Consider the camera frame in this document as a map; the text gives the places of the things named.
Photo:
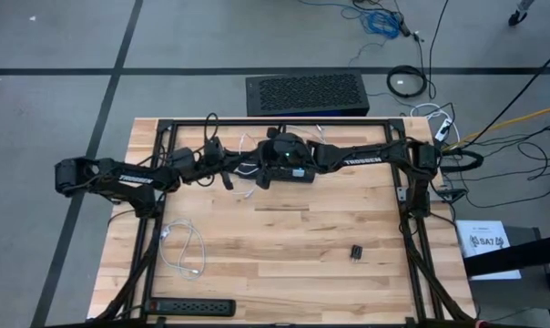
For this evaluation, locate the black perforated computer case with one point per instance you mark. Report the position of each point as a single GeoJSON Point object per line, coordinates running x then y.
{"type": "Point", "coordinates": [307, 93]}

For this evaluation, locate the black angled beam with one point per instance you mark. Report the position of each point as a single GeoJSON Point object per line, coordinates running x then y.
{"type": "Point", "coordinates": [521, 255]}

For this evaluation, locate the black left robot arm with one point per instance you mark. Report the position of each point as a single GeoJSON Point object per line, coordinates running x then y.
{"type": "Point", "coordinates": [138, 178]}

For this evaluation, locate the black wide power strip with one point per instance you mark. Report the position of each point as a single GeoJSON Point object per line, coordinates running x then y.
{"type": "Point", "coordinates": [282, 178]}

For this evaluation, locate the black metal table frame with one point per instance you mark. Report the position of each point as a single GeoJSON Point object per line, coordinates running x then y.
{"type": "Point", "coordinates": [279, 122]}

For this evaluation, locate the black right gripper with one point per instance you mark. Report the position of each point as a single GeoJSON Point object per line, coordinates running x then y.
{"type": "Point", "coordinates": [284, 150]}

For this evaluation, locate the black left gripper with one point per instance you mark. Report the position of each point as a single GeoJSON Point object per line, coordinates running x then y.
{"type": "Point", "coordinates": [213, 164]}

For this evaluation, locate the small black plug adapter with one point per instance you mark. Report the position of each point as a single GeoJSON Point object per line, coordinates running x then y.
{"type": "Point", "coordinates": [356, 251]}

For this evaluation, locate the light blue USB charger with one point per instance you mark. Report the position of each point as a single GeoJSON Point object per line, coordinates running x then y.
{"type": "Point", "coordinates": [298, 172]}

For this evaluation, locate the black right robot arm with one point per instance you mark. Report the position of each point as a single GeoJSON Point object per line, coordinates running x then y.
{"type": "Point", "coordinates": [361, 159]}

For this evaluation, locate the black caster wheel leg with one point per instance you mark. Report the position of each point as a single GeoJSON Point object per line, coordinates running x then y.
{"type": "Point", "coordinates": [516, 18]}

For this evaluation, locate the white printed paper sheet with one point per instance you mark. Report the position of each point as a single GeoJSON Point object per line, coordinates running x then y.
{"type": "Point", "coordinates": [484, 259]}

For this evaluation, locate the white power strip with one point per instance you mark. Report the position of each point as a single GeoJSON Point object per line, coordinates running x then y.
{"type": "Point", "coordinates": [443, 130]}

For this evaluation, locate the gray metal cart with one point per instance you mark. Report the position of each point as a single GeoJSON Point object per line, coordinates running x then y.
{"type": "Point", "coordinates": [530, 300]}

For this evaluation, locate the black slim power strip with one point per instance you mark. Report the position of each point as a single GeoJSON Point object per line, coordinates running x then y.
{"type": "Point", "coordinates": [188, 307]}

